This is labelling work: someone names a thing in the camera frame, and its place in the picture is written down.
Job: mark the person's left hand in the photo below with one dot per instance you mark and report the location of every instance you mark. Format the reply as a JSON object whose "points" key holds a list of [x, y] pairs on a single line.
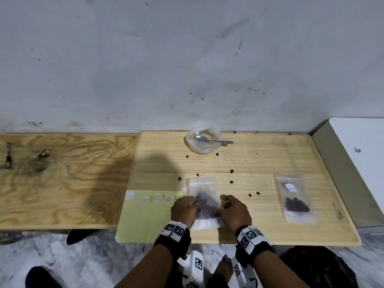
{"points": [[184, 211]]}

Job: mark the person's right hand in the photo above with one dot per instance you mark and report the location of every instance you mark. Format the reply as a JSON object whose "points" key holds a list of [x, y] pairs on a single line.
{"points": [[237, 217]]}

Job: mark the group of white sticker labels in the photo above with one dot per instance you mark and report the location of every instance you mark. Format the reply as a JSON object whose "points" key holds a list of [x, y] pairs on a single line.
{"points": [[158, 196]]}

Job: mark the clear zip plastic bag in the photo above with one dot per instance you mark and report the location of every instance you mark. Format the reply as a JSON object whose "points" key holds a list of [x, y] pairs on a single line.
{"points": [[300, 188], [204, 184]]}

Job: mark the coffee beans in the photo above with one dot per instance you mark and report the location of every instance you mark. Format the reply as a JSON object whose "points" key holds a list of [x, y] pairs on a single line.
{"points": [[231, 170]]}

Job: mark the metal spoon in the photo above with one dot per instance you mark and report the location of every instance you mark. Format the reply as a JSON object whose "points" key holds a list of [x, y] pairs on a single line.
{"points": [[199, 137]]}

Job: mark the person's left forearm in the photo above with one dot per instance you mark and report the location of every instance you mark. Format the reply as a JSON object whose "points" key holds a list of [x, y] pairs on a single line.
{"points": [[150, 269]]}

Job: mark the person's right forearm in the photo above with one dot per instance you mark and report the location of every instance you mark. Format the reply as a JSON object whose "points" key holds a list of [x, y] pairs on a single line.
{"points": [[279, 272]]}

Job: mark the person's bare foot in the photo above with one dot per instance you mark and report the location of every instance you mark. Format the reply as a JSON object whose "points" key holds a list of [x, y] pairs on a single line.
{"points": [[224, 269]]}

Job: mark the black left wristband with markers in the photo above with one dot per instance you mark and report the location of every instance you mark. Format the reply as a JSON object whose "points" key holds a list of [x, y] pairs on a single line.
{"points": [[177, 245]]}

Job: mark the black wristband with markers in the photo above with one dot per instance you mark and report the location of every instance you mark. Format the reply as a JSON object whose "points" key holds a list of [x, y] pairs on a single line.
{"points": [[177, 245], [258, 251]]}

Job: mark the black right wristband with markers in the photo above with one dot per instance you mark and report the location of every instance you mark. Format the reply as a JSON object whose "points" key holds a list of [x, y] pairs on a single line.
{"points": [[258, 251]]}

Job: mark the yellow-green backing sheet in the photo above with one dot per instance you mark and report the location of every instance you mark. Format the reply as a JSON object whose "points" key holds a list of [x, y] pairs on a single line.
{"points": [[141, 221]]}

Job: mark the translucent plastic bowl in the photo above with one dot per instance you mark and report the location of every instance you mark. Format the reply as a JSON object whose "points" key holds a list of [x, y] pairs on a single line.
{"points": [[192, 146]]}

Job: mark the black crumpled plastic sack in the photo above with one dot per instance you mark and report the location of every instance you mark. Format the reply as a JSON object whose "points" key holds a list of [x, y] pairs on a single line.
{"points": [[321, 266]]}

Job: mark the flat black object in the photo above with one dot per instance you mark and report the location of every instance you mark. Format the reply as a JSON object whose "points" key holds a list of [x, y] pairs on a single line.
{"points": [[78, 235]]}

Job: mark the plywood board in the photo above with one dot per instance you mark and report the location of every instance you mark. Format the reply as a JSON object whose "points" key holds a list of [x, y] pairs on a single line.
{"points": [[75, 191]]}

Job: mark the white table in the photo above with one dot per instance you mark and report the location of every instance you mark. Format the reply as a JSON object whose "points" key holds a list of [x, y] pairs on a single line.
{"points": [[360, 134]]}

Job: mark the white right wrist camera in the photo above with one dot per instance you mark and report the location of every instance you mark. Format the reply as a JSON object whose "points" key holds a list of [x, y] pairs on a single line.
{"points": [[240, 275]]}

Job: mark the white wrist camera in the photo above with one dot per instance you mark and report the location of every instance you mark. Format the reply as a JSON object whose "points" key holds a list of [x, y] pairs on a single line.
{"points": [[240, 275], [195, 269]]}

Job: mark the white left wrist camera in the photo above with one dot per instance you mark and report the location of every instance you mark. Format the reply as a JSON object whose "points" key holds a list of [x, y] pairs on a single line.
{"points": [[195, 269]]}

